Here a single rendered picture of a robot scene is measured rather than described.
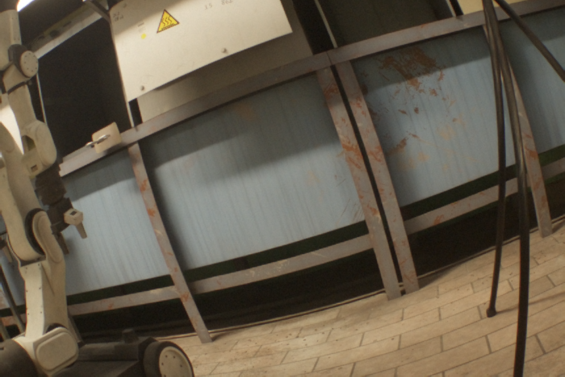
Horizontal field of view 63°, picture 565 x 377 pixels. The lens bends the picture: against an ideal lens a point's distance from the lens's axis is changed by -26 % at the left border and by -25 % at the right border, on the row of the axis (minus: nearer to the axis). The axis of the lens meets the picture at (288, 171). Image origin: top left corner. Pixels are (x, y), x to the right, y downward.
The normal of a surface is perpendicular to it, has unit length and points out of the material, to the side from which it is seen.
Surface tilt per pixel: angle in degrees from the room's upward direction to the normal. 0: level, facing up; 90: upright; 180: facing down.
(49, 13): 90
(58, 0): 90
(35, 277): 60
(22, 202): 90
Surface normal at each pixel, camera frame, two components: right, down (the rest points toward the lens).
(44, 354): 0.89, -0.29
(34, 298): -0.43, -0.36
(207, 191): -0.21, 0.10
